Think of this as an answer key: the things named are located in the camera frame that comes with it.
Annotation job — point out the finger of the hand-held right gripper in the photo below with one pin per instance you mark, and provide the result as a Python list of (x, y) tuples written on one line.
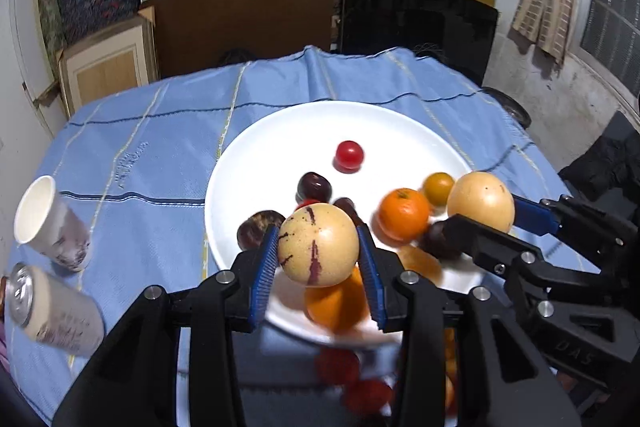
[(532, 213), (490, 247)]

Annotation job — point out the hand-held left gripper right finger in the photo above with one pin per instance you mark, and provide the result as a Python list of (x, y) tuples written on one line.
[(370, 277)]

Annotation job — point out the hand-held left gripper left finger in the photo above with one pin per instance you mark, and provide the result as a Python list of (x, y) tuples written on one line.
[(264, 272)]

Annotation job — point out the dark purple wrinkled fruit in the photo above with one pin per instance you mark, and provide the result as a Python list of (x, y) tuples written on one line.
[(345, 207), (437, 244), (255, 229)]

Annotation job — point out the large orange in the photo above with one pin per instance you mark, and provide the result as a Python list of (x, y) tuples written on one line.
[(335, 304)]

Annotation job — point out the pale yellow round fruit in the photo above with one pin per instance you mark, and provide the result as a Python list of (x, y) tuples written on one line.
[(481, 202), (318, 244)]

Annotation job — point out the pale orange round fruit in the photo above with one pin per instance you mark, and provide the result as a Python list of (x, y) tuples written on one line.
[(420, 262)]

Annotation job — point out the orange mandarin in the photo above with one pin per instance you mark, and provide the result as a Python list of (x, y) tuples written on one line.
[(404, 214)]

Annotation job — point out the small yellow-orange citrus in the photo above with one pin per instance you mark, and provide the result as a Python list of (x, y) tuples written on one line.
[(439, 188)]

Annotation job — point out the red cherry tomato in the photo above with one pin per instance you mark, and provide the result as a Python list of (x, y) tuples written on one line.
[(349, 156), (367, 397), (337, 364), (306, 203)]

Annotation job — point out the small dark plum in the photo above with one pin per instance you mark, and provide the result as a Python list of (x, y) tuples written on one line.
[(314, 187)]

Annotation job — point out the white oval plate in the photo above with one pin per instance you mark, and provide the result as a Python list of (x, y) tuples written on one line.
[(280, 157)]

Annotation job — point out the dark cloth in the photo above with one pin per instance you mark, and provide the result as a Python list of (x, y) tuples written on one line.
[(605, 162)]

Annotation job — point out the black round wheel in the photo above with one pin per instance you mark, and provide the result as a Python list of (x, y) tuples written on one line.
[(510, 107)]

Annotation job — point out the small orange citrus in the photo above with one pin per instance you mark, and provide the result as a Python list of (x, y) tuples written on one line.
[(450, 357)]

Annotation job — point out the blue checked tablecloth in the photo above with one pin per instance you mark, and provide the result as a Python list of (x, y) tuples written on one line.
[(150, 167)]

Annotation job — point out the white drink can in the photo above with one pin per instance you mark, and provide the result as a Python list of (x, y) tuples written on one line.
[(52, 307)]

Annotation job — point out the white paper cup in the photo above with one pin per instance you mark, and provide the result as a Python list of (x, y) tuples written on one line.
[(52, 224)]

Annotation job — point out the window with metal grille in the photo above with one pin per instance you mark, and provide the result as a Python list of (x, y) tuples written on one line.
[(610, 7)]

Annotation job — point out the black panel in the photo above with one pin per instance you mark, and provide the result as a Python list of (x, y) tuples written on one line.
[(420, 22)]

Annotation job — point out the brown board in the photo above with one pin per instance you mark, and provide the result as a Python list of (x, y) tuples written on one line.
[(245, 17)]

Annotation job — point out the cardboard box with white panel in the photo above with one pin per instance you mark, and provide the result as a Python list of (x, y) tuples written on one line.
[(107, 67)]

